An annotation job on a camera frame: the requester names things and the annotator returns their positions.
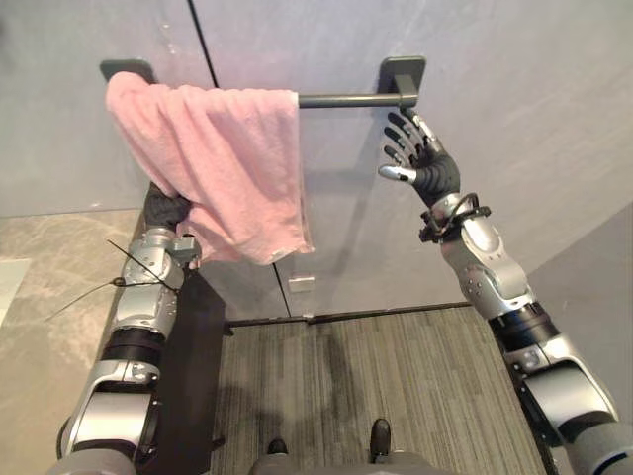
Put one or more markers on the black floor threshold strip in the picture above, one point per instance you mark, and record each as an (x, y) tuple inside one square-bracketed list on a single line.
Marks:
[(346, 315)]

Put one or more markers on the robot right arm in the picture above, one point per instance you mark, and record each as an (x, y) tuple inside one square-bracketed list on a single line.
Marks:
[(524, 326)]

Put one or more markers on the grey marble washtable counter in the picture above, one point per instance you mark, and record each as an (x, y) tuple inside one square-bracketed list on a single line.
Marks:
[(59, 316)]

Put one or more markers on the pink towel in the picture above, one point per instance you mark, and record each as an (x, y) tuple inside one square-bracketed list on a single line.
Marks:
[(217, 168)]

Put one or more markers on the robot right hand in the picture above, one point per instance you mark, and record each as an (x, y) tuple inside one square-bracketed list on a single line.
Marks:
[(435, 173)]

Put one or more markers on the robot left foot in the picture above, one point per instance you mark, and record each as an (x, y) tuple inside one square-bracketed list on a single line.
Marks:
[(277, 446)]

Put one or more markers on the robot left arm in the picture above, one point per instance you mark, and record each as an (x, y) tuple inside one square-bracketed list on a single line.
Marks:
[(131, 346)]

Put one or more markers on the dark grey towel bar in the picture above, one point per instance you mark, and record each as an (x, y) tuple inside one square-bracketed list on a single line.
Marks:
[(356, 94)]

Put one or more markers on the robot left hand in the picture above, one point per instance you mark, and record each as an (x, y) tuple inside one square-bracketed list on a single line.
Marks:
[(165, 210)]

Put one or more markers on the black zip tie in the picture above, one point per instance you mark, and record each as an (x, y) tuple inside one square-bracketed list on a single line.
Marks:
[(99, 282)]

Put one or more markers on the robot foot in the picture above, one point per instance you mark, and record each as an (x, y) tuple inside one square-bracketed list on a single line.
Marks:
[(277, 446), (380, 438)]

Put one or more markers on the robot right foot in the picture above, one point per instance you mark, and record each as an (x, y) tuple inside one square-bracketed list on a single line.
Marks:
[(380, 438)]

